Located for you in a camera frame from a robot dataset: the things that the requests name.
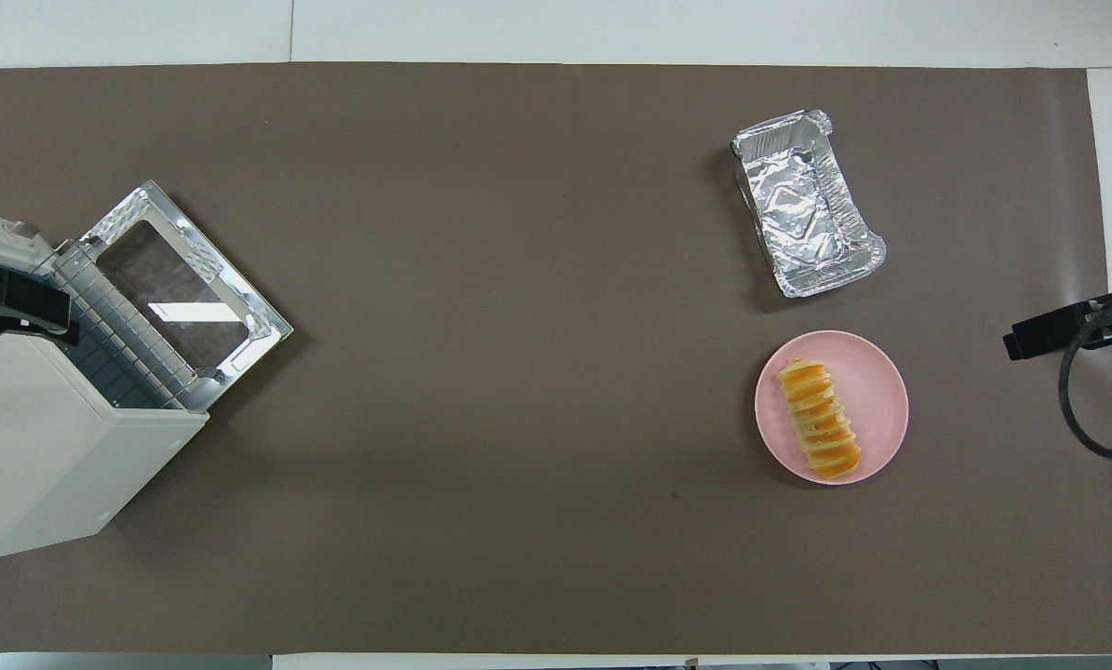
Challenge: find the striped orange bread roll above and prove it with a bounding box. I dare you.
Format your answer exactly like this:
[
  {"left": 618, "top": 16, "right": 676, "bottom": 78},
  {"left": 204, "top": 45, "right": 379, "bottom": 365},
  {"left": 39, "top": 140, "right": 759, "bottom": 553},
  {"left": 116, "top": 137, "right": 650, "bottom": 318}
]
[{"left": 778, "top": 358, "right": 863, "bottom": 481}]

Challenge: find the aluminium foil tray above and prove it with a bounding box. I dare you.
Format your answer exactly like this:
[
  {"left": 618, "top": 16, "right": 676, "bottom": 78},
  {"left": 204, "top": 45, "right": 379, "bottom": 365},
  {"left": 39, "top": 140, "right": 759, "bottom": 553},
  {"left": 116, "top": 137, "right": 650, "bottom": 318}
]
[{"left": 730, "top": 108, "right": 888, "bottom": 300}]

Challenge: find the cream toaster oven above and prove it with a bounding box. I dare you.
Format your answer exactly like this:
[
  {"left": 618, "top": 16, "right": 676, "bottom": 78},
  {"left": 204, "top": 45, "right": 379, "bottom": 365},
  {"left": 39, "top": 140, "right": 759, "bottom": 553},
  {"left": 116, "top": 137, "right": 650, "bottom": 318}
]
[{"left": 0, "top": 203, "right": 210, "bottom": 564}]

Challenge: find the glass oven door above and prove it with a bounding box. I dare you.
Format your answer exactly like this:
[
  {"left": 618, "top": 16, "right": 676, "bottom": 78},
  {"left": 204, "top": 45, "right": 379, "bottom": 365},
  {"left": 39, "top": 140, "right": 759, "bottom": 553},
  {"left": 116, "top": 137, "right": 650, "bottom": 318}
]
[{"left": 58, "top": 180, "right": 294, "bottom": 413}]

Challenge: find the pink round plate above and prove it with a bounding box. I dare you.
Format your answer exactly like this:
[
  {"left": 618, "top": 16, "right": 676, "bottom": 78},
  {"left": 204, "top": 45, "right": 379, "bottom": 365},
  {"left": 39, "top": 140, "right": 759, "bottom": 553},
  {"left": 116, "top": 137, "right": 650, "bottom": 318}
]
[{"left": 755, "top": 330, "right": 911, "bottom": 487}]

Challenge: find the brown table mat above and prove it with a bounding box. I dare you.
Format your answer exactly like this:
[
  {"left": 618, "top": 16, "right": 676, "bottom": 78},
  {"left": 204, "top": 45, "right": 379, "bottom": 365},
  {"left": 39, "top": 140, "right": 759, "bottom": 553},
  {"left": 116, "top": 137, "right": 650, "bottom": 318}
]
[{"left": 0, "top": 61, "right": 1112, "bottom": 655}]

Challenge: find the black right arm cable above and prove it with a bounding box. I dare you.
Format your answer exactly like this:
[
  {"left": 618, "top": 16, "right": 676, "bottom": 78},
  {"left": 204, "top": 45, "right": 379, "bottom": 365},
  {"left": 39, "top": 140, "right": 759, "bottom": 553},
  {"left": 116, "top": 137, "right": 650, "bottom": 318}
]
[{"left": 1058, "top": 261, "right": 1112, "bottom": 460}]

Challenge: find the metal oven wire rack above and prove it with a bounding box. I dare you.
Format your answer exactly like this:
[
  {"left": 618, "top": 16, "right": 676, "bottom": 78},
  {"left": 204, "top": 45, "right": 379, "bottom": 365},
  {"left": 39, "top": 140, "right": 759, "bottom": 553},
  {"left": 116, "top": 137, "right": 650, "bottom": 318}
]
[{"left": 53, "top": 237, "right": 195, "bottom": 412}]

